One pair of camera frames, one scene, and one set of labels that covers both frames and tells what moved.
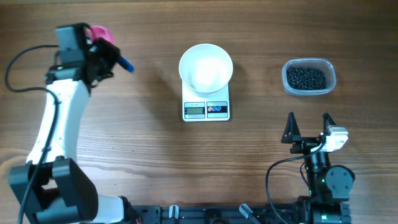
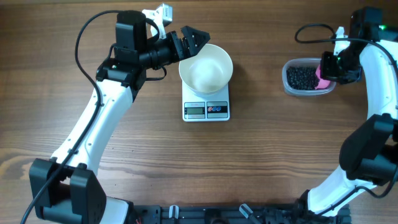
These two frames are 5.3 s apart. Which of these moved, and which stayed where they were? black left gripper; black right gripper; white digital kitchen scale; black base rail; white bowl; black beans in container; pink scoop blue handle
Moved: pink scoop blue handle; black left gripper; black right gripper
Stayed: white digital kitchen scale; black beans in container; black base rail; white bowl
